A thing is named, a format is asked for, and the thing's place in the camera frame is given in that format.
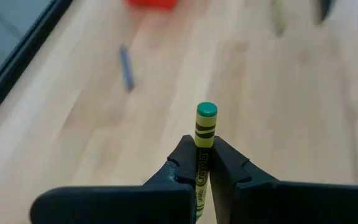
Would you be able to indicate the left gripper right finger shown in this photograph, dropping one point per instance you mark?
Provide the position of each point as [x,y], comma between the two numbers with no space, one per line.
[291,205]

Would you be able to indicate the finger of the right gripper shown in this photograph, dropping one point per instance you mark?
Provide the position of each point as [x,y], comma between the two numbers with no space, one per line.
[323,11]

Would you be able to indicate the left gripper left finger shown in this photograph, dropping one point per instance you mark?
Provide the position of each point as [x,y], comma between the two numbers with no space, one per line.
[120,205]

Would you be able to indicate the blue crayon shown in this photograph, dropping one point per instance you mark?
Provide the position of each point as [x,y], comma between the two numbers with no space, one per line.
[126,68]

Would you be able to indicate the red plastic basket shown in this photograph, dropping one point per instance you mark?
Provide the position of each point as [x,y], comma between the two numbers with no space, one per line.
[152,3]

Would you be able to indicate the black aluminium table frame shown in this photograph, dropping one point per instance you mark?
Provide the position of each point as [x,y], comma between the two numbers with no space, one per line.
[20,56]

